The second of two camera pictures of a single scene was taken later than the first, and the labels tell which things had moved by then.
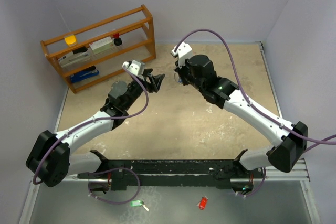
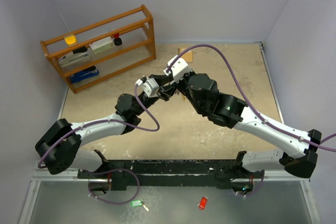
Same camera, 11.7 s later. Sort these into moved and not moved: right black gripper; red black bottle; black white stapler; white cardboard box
Moved: right black gripper
Not moved: black white stapler; white cardboard box; red black bottle
